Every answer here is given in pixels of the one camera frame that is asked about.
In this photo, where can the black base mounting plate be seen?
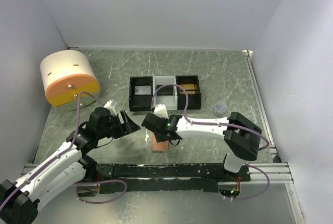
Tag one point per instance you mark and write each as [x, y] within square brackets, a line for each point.
[203, 177]

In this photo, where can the gold card in tray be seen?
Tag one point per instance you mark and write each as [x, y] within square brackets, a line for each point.
[191, 89]

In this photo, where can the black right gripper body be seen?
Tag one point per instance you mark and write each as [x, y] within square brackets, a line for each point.
[158, 137]

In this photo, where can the black white three-compartment tray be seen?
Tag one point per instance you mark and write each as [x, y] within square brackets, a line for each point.
[174, 102]

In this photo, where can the white card in tray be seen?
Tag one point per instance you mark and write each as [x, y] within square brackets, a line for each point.
[142, 90]

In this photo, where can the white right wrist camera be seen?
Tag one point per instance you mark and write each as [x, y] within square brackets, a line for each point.
[160, 111]

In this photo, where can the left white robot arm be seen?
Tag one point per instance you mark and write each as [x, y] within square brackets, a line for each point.
[22, 200]

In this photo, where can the white aluminium corner rail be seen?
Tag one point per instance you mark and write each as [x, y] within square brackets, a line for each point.
[267, 131]

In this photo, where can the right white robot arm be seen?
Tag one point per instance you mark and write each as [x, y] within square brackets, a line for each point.
[241, 135]

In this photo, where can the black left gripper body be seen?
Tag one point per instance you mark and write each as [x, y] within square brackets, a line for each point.
[117, 129]

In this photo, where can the white orange drawer cabinet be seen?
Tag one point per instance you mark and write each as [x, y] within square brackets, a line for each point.
[65, 74]

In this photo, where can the small clear plastic cup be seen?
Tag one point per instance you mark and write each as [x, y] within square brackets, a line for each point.
[219, 109]

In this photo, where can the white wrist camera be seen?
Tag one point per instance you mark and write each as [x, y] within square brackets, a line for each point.
[160, 111]
[111, 106]

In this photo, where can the black card in tray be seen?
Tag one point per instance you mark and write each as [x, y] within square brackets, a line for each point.
[165, 90]

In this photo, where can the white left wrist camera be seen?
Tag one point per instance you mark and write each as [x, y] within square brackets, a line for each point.
[111, 106]

